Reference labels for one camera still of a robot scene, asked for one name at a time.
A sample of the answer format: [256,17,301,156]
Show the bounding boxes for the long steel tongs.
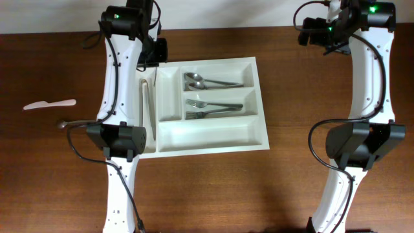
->
[138,79,156,141]

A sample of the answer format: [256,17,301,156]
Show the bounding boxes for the large steel spoon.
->
[183,72,239,85]
[186,83,244,91]

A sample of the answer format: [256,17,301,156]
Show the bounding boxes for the steel fork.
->
[185,99,244,109]
[185,107,242,120]

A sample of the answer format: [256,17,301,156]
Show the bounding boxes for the small steel teaspoon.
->
[153,67,158,87]
[56,120,96,129]

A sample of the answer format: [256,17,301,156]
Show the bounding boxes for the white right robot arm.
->
[295,0,406,232]

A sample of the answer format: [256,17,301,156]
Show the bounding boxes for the steel fork in tray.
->
[185,107,242,120]

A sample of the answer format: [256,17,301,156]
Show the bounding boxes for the white plastic cutlery tray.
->
[136,57,269,159]

